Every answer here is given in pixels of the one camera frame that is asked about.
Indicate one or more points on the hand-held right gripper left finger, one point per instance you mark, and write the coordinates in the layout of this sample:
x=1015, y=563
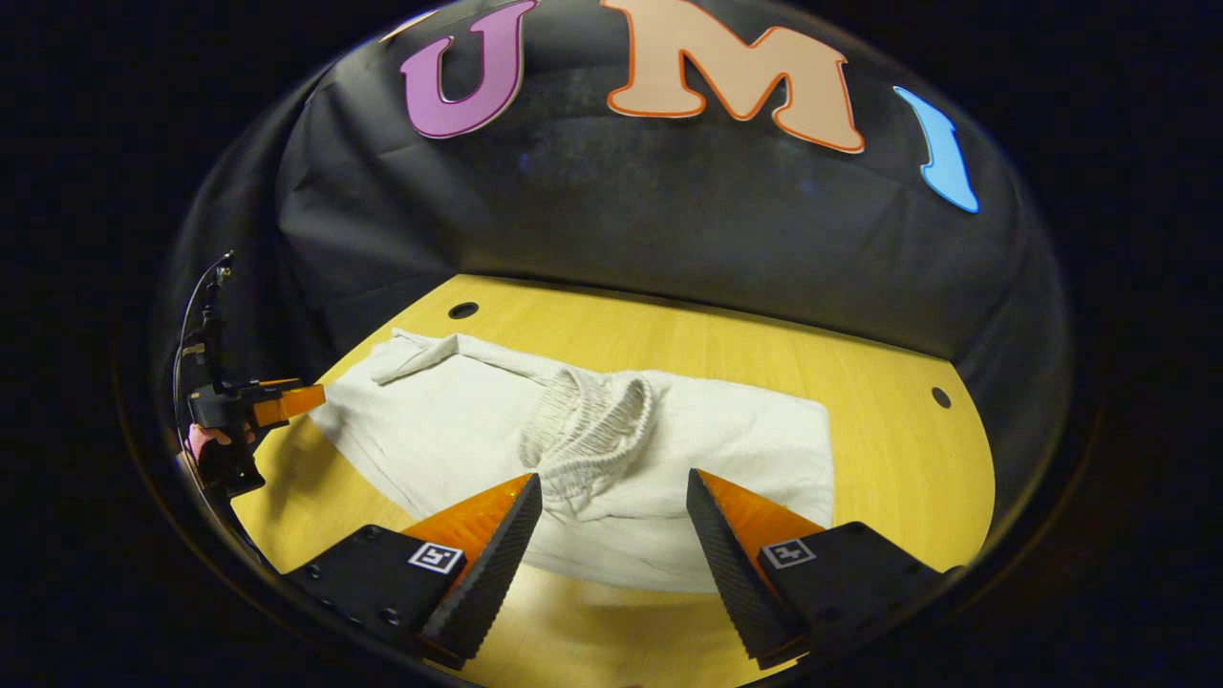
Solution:
x=497, y=573

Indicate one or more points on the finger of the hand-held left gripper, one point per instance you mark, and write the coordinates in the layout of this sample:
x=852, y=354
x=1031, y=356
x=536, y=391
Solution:
x=287, y=403

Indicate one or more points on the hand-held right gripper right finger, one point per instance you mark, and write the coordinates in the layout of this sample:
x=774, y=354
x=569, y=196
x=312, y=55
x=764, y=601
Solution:
x=731, y=573

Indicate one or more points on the white jeans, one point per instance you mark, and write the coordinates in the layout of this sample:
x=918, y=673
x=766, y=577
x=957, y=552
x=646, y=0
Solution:
x=459, y=430

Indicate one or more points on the black backdrop cloth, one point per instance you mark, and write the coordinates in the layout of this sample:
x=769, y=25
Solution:
x=621, y=220

